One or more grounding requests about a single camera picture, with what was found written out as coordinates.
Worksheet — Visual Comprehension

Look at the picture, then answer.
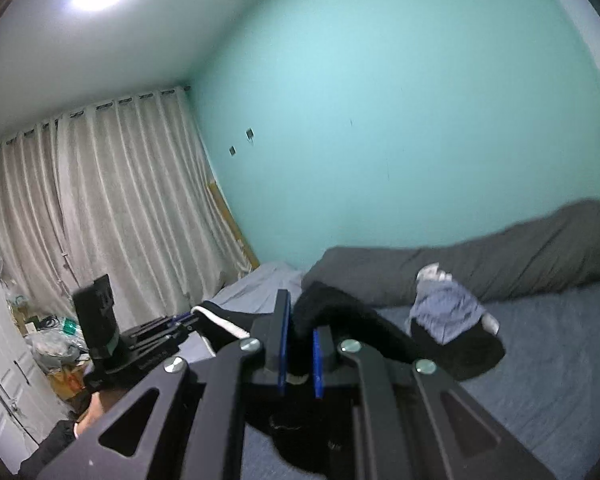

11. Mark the grey hoodie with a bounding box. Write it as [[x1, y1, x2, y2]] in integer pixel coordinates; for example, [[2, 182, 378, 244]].
[[416, 262, 454, 285]]

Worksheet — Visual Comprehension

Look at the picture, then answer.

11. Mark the blue-grey patterned bed sheet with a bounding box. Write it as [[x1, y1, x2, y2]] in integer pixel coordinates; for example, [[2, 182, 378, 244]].
[[180, 275, 600, 480]]

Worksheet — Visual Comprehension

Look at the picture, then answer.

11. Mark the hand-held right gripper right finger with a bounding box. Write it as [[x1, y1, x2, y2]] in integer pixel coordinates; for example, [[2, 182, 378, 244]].
[[312, 326, 557, 480]]

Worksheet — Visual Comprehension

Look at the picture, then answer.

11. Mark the beige curtain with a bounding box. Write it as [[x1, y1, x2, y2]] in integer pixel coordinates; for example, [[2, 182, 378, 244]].
[[0, 85, 253, 322]]

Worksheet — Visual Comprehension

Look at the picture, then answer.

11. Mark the blue striped garment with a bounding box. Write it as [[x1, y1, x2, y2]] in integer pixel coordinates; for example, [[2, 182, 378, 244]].
[[406, 280, 487, 346]]

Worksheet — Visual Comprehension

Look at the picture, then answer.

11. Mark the white wardrobe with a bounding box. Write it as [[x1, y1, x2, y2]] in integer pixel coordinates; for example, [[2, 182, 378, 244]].
[[0, 202, 72, 461]]

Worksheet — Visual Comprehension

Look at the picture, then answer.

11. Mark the person's left forearm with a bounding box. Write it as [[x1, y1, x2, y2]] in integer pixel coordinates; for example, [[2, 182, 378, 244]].
[[17, 391, 131, 478]]

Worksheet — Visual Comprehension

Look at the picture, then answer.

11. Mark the pile of plastic bags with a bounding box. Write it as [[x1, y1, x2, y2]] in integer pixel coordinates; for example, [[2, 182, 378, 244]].
[[0, 280, 93, 401]]

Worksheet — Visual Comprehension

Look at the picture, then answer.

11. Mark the black garment with gold label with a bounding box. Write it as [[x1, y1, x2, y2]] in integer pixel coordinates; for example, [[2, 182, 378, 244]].
[[409, 317, 506, 382]]

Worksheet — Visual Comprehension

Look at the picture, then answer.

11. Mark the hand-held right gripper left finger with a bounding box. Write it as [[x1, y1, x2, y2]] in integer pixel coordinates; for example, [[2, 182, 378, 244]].
[[37, 289, 292, 480]]

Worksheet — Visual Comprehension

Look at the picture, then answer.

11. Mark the wooden board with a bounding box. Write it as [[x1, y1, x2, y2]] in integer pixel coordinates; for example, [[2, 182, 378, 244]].
[[207, 177, 261, 271]]

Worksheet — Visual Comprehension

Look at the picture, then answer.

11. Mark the black knit sweater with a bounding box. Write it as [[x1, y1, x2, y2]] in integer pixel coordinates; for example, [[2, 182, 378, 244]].
[[190, 280, 417, 478]]

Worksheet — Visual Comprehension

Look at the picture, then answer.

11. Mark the dark grey pillow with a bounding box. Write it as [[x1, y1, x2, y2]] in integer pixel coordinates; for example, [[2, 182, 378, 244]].
[[302, 199, 600, 307]]

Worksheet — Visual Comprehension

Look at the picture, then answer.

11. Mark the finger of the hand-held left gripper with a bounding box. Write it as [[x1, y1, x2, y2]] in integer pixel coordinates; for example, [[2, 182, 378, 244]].
[[132, 327, 193, 361], [122, 311, 201, 342]]

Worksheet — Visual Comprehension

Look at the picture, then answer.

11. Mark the light lavender sheet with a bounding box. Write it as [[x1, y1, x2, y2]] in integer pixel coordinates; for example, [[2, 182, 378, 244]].
[[212, 261, 307, 322]]

